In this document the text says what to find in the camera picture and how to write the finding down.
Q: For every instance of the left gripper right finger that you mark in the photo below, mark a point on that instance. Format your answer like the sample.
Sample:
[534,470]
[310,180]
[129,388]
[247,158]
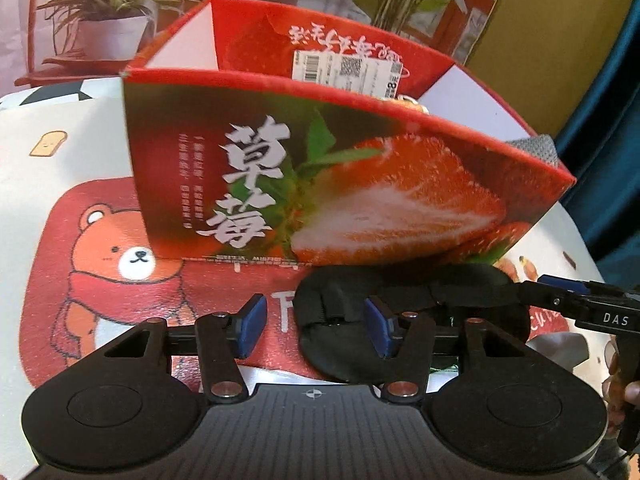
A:
[408,347]

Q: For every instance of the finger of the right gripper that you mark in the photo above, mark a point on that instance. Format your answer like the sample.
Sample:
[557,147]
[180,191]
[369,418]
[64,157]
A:
[591,305]

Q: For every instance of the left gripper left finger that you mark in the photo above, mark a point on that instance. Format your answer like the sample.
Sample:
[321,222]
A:
[221,340]

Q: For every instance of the printed room scene backdrop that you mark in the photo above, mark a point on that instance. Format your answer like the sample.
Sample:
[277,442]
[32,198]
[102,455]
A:
[50,41]

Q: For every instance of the person's right hand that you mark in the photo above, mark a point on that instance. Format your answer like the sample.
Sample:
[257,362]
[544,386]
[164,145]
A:
[617,393]

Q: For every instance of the cartoon bear table mat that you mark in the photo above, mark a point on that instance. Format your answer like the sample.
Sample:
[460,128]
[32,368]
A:
[77,271]

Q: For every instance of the grey knitted cloth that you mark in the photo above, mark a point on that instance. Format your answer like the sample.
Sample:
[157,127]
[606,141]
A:
[541,147]

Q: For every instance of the red strawberry cardboard box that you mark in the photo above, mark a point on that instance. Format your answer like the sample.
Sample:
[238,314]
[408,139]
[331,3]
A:
[258,167]

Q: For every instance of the white shipping label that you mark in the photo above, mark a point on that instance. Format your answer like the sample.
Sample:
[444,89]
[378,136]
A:
[365,76]

